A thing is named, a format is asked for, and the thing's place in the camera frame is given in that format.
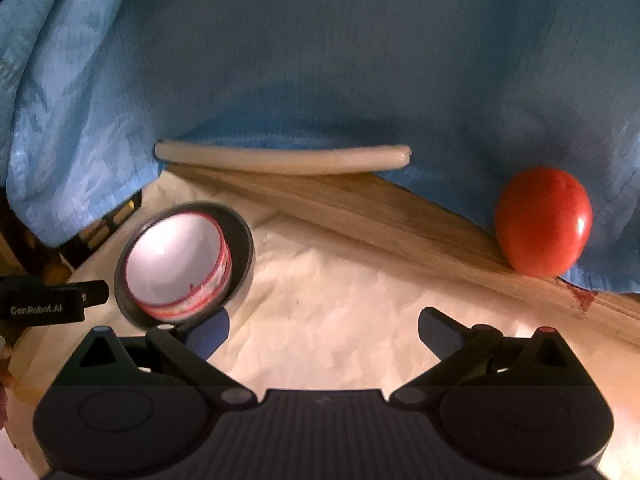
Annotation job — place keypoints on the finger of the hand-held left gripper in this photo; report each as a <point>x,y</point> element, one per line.
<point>95,292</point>

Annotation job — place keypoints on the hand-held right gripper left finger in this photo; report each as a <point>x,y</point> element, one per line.
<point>210,335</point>

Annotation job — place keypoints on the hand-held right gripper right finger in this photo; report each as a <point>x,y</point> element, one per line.
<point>440,332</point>

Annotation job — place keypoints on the deep steel plate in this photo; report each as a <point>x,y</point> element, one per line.
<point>245,255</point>

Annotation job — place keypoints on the black yellow crate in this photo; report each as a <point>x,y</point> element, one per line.
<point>107,227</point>

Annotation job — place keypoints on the white paper sheet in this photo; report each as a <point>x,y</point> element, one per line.
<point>325,290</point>

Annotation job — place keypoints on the wooden board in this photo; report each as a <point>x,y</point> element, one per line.
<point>375,210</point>

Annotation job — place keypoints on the red tomato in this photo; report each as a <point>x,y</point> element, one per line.
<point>542,222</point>

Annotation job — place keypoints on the pale dough roll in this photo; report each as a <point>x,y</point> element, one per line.
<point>280,159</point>

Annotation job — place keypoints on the blue cloth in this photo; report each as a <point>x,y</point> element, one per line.
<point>300,60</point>

